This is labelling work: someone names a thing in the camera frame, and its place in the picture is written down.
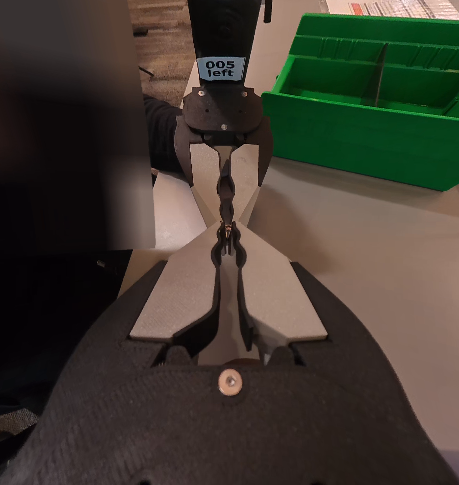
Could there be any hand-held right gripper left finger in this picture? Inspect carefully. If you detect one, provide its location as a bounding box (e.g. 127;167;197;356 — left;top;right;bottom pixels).
129;222;225;355

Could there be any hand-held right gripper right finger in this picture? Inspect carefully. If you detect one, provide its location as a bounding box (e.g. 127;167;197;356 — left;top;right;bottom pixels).
233;222;328;363

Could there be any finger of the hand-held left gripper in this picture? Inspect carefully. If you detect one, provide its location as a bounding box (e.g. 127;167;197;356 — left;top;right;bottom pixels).
226;144;260;226
190;144;227;230

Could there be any green plastic bin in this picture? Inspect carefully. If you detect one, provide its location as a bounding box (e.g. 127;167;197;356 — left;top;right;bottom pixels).
262;12;459;192

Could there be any person's left forearm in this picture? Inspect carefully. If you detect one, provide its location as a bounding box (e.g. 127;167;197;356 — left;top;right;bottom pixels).
142;94;185;174

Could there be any grey desk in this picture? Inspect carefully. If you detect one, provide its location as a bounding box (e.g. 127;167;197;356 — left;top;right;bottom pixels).
118;0;459;459

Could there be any black bin divider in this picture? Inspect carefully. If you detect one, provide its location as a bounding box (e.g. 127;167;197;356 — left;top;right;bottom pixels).
360;43;389;105

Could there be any white paper sheet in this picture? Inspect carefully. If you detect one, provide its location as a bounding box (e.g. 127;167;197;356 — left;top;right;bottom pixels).
318;0;459;21

